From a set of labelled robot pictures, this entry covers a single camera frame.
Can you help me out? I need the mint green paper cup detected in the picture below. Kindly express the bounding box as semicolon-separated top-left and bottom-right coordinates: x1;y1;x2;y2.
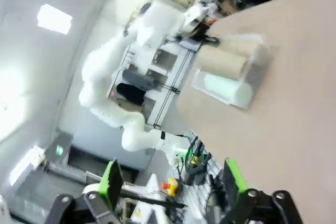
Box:
203;73;253;108

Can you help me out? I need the grey metal cabinet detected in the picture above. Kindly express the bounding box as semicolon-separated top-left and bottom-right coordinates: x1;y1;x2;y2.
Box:
46;132;153;183

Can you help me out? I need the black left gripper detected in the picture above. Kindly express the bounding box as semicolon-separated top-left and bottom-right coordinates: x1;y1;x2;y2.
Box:
193;23;220;45

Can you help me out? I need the rectangular ceiling light panel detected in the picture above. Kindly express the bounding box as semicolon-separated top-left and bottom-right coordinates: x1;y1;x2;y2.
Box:
36;3;74;35

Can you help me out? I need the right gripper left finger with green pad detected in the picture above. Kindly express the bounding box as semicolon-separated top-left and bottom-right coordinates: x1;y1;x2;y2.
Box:
48;158;123;224

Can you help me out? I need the white perforated plastic basket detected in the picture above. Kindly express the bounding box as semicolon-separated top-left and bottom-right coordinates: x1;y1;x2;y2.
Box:
191;33;272;109

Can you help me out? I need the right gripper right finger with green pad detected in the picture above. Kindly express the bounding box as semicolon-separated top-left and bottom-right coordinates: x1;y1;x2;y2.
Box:
223;157;302;224

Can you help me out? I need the black box in rack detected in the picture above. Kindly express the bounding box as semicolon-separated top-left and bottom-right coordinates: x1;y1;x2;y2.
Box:
115;82;146;105

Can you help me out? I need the aluminium frame equipment rack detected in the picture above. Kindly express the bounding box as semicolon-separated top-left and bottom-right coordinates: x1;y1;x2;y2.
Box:
112;41;203;128

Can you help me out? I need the yellow emergency stop button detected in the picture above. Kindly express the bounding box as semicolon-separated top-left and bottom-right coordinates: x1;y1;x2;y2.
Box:
161;177;181;197

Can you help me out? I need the black cable bundle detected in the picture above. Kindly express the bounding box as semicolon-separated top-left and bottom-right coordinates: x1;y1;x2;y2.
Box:
173;129;212;184

